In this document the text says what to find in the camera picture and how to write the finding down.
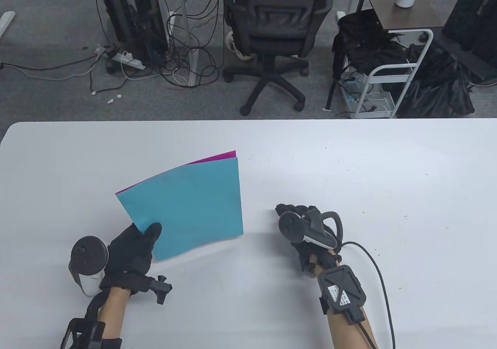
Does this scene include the black cable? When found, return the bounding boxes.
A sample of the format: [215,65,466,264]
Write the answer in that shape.
[342,241,396,349]

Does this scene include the white metal desk leg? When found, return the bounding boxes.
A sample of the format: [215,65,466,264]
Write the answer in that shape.
[177,0,199,86]

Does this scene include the cyan paper document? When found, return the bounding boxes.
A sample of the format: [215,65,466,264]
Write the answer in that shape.
[115,157,244,261]

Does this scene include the white coiled cable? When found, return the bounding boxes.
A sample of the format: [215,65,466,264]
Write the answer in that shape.
[226,31,257,61]

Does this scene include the magenta paper document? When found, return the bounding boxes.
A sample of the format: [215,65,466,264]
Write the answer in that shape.
[116,151,237,194]

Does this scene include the tangle of black cables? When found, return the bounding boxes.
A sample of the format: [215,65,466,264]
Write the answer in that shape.
[155,0,226,89]

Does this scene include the white and black controller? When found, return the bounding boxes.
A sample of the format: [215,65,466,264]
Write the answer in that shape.
[68,236,110,297]
[278,205,344,248]

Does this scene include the person's right forearm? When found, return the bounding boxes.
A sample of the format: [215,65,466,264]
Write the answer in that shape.
[314,260,380,349]

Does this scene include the person's left hand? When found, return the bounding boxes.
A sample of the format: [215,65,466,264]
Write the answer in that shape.
[100,222,163,284]

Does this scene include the black plastic bag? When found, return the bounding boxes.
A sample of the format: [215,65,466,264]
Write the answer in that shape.
[396,44,475,118]

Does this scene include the black computer tower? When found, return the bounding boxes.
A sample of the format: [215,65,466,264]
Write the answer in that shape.
[95,0,170,64]

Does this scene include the white desk foot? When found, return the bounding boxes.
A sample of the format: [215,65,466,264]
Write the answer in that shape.
[0,11,16,37]

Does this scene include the black wrist tracker box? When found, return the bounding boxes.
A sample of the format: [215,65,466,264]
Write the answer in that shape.
[318,266,367,323]
[60,317,123,349]

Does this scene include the black mesh office chair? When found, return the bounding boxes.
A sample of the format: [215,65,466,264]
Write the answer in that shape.
[222,0,335,116]

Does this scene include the black equipment case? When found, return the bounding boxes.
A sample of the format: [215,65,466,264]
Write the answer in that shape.
[442,0,497,82]

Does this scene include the white power strip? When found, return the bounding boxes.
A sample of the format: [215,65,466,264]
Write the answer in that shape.
[112,51,146,70]

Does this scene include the person's right hand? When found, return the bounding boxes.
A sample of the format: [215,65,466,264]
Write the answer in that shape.
[275,203,342,278]

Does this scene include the white cart with brown top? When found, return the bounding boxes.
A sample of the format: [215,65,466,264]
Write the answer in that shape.
[342,0,445,119]

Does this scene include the black backpack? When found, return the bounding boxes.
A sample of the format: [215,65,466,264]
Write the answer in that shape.
[332,9,409,111]

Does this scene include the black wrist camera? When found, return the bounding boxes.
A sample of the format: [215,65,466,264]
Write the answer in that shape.
[147,274,173,306]

